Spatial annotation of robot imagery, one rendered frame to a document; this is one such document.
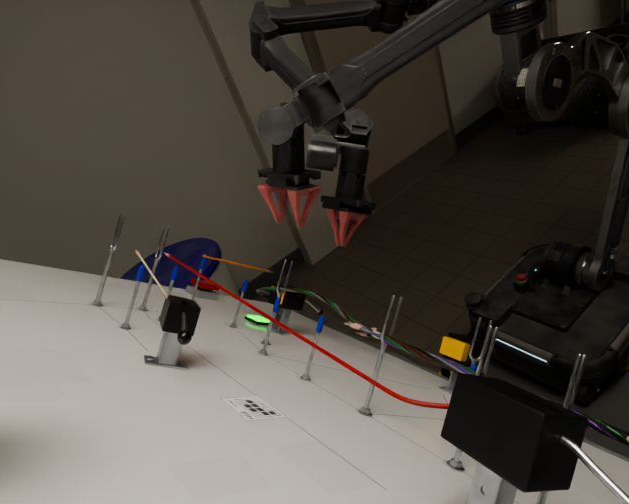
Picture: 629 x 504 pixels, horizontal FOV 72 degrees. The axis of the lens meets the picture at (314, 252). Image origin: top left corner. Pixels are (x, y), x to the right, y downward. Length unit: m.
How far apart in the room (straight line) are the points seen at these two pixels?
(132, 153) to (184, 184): 0.32
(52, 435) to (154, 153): 2.24
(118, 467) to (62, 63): 2.24
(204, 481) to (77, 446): 0.08
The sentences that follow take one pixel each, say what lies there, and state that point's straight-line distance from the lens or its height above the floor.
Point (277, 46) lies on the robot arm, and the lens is 1.14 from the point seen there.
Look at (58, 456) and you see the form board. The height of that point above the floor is 1.39.
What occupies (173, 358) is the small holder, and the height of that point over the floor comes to 1.29.
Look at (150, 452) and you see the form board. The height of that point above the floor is 1.35.
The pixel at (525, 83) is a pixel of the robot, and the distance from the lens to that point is 1.33.
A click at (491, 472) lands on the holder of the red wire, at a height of 1.27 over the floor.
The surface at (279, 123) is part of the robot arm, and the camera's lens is 0.68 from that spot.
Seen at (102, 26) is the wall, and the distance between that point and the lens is 2.50.
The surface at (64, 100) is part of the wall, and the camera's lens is 2.44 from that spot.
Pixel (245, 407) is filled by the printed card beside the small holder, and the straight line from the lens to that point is 0.45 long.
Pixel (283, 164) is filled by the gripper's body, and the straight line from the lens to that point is 0.75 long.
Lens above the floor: 1.57
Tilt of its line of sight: 30 degrees down
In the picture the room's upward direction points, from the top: 23 degrees counter-clockwise
